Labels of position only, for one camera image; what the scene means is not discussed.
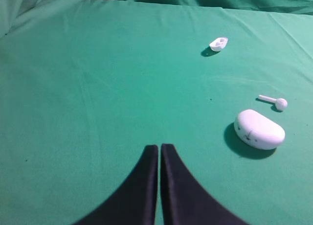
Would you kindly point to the green table cloth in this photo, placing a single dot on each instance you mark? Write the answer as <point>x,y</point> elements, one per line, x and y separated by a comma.
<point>85,85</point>

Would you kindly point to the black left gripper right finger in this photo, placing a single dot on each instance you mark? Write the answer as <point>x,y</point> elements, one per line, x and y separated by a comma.
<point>184,200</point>

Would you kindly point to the white bluetooth earbud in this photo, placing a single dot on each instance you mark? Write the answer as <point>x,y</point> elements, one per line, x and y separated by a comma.
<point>280,103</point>

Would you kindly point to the white earbud charging case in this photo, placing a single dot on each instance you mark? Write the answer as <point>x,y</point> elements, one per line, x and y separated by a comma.
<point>258,131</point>

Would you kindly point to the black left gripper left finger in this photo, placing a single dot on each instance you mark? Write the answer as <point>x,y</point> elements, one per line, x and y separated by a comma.
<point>134,201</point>

